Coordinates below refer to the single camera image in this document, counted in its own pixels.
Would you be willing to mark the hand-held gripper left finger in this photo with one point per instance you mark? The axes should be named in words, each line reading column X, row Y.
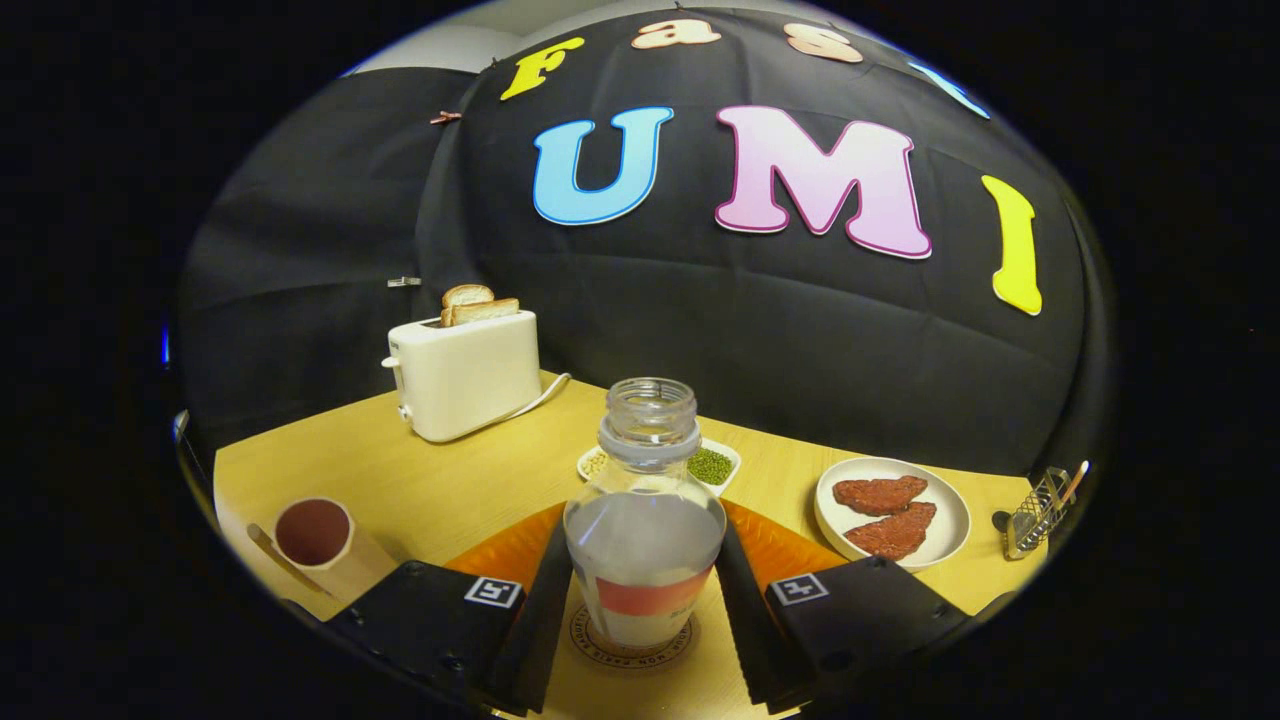
column 535, row 640

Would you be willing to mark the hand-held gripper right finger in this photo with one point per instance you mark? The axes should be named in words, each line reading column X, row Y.
column 750, row 640

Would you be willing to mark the round wooden coaster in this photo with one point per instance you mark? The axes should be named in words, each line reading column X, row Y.
column 640, row 658

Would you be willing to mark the clear juice bottle red label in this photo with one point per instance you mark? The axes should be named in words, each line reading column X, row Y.
column 645, row 540

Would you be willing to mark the beige cup maroon inside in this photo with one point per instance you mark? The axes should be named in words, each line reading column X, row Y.
column 352, row 560

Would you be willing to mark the white divided bean dish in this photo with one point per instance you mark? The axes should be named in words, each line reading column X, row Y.
column 712, row 466

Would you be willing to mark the red meat slice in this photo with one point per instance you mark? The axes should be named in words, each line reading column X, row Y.
column 880, row 494
column 895, row 535

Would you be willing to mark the wooden table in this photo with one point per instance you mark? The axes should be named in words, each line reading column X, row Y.
column 450, row 480

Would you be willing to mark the white round plate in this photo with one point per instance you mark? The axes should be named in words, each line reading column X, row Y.
column 950, row 520

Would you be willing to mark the white toaster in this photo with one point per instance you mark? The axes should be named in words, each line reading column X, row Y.
column 470, row 380

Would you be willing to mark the toast slice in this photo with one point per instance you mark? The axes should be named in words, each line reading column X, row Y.
column 485, row 311
column 468, row 294

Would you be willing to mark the copper clip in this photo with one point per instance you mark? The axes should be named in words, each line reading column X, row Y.
column 445, row 117

